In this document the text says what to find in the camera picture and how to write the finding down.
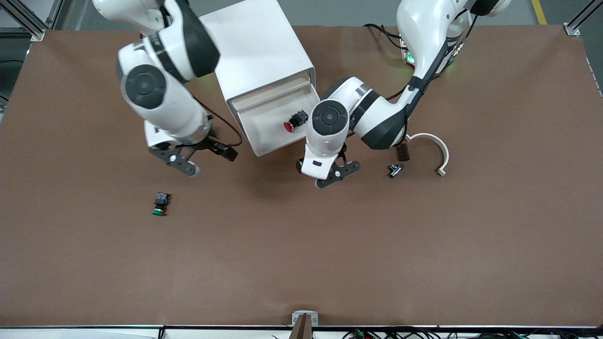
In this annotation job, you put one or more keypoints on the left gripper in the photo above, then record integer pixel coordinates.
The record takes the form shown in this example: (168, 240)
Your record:
(298, 165)

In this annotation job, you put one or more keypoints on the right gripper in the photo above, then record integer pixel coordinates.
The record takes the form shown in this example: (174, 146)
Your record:
(215, 144)

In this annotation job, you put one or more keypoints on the red mushroom push button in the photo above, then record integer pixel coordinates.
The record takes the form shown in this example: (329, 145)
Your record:
(296, 120)

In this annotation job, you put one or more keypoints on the white drawer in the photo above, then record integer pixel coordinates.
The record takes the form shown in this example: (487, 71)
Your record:
(268, 127)

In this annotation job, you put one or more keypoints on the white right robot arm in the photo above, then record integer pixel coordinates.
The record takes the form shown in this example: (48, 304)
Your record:
(160, 103)

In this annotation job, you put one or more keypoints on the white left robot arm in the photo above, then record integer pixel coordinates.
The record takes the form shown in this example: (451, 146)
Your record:
(424, 28)

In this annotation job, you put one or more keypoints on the green mushroom push button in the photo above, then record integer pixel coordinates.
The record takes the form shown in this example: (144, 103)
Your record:
(160, 203)

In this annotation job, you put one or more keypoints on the white drawer cabinet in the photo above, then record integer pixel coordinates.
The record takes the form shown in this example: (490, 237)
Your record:
(254, 47)

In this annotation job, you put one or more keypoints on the small metal fitting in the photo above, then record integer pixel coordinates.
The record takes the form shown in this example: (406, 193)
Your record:
(395, 170)

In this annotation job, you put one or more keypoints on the small brown block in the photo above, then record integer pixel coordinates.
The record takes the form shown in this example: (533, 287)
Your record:
(403, 152)

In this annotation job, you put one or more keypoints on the black table edge bar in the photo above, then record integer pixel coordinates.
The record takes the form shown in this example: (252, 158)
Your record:
(94, 326)

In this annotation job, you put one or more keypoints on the metal bracket with brown post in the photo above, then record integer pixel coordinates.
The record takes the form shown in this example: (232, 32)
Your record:
(305, 314)

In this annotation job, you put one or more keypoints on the aluminium frame profile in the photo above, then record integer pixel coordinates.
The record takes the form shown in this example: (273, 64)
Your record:
(577, 23)
(28, 23)

